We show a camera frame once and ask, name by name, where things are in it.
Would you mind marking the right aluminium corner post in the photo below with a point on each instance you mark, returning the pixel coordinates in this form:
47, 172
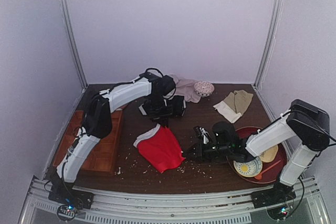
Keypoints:
269, 44

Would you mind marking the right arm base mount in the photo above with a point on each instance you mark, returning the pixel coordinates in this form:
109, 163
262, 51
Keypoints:
272, 196

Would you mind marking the beige white underwear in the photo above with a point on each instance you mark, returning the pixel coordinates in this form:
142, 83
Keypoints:
233, 107

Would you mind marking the circuit board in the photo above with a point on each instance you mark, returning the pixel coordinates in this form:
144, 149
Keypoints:
279, 213
66, 212

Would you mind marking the mauve white underwear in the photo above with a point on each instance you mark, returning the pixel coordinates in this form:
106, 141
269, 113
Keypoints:
185, 88

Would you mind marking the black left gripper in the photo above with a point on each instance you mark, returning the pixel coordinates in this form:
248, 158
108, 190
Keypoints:
161, 115

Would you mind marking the red dotted white bowl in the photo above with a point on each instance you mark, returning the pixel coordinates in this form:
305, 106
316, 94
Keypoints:
204, 88

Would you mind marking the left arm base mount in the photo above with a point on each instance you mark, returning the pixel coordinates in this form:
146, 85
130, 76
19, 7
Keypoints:
63, 193

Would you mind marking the right circuit board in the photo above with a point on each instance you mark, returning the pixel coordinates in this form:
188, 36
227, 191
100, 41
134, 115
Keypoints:
279, 213

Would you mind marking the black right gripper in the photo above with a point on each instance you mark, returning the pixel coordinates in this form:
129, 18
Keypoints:
199, 150

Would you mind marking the front aluminium rail frame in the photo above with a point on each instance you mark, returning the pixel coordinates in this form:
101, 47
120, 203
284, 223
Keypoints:
227, 207

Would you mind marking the red white underwear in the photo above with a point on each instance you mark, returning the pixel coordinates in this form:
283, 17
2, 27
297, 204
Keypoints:
160, 148

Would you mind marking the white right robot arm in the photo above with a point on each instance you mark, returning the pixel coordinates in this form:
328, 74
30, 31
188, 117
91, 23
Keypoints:
308, 123

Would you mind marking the round red tray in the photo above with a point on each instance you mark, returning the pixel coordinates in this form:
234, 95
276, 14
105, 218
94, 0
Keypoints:
269, 176

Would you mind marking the orange plastic spoon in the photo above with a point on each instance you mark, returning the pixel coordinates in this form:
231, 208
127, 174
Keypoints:
259, 176

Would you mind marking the blue yellow patterned bowl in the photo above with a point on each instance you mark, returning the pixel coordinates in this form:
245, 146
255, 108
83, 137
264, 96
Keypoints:
249, 169

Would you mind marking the left aluminium corner post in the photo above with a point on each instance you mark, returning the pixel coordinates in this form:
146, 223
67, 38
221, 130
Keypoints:
72, 43

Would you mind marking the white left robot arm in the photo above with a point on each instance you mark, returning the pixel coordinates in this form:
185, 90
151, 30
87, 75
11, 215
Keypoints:
97, 123

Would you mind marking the yellow square panda plate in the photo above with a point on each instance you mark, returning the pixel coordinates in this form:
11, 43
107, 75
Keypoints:
269, 155

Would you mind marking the aluminium corner post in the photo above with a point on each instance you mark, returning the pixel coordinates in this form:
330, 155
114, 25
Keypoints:
72, 43
269, 44

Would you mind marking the left circuit board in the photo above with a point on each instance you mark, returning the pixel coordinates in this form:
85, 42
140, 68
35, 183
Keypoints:
66, 212

